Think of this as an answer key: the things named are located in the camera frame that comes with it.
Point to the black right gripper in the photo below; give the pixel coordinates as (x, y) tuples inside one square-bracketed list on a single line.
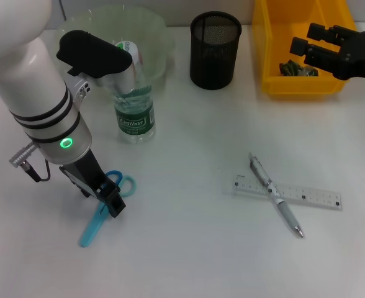
[(359, 59)]

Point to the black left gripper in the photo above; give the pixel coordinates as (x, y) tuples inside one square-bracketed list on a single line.
[(86, 172)]

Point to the blue scissors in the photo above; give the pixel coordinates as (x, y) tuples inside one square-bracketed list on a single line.
[(89, 232)]

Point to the green plastic wrapper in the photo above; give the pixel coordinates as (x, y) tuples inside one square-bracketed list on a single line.
[(289, 69)]

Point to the clear green-label water bottle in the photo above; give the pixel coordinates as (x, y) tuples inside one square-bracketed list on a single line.
[(134, 105)]

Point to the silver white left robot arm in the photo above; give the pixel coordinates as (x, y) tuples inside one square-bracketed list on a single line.
[(30, 93)]

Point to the black mesh pen holder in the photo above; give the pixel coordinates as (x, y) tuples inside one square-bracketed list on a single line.
[(213, 62)]

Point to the clear plastic ruler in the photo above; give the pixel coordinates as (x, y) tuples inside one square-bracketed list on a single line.
[(313, 195)]

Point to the translucent green fruit bowl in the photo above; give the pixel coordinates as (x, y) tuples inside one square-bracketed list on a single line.
[(151, 37)]

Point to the silver ballpoint pen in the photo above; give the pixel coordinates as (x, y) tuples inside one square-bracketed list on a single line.
[(275, 198)]

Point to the yellow plastic bin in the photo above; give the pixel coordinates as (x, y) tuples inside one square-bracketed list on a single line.
[(282, 37)]

